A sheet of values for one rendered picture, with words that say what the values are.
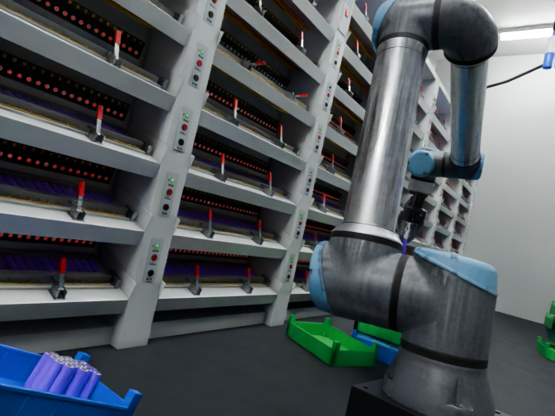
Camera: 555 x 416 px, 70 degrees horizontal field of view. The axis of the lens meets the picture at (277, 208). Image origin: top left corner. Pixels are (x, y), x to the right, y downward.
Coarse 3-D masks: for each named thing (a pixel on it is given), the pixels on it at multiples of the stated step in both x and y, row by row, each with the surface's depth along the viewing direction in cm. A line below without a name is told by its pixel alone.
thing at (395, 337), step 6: (354, 324) 154; (360, 324) 153; (366, 324) 152; (360, 330) 153; (366, 330) 151; (372, 330) 150; (378, 330) 149; (384, 330) 147; (390, 330) 146; (378, 336) 148; (384, 336) 147; (390, 336) 146; (396, 336) 144; (390, 342) 146; (396, 342) 144
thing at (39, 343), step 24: (168, 312) 132; (192, 312) 139; (216, 312) 146; (240, 312) 154; (264, 312) 163; (288, 312) 178; (312, 312) 196; (0, 336) 86; (24, 336) 90; (48, 336) 94; (72, 336) 99; (96, 336) 104
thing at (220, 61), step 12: (216, 60) 118; (228, 60) 121; (228, 72) 123; (240, 72) 126; (240, 84) 144; (252, 84) 132; (264, 84) 136; (264, 96) 138; (276, 96) 142; (276, 108) 168; (288, 108) 150; (300, 108) 155; (312, 108) 166; (300, 120) 158; (312, 120) 163
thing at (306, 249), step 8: (312, 224) 207; (320, 224) 213; (304, 232) 201; (312, 232) 210; (320, 232) 216; (328, 232) 224; (304, 240) 170; (312, 240) 192; (320, 240) 205; (328, 240) 216; (304, 248) 179; (312, 248) 184; (304, 256) 175
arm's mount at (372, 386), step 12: (360, 384) 74; (372, 384) 75; (360, 396) 71; (372, 396) 69; (384, 396) 69; (348, 408) 72; (360, 408) 70; (372, 408) 69; (384, 408) 67; (396, 408) 66
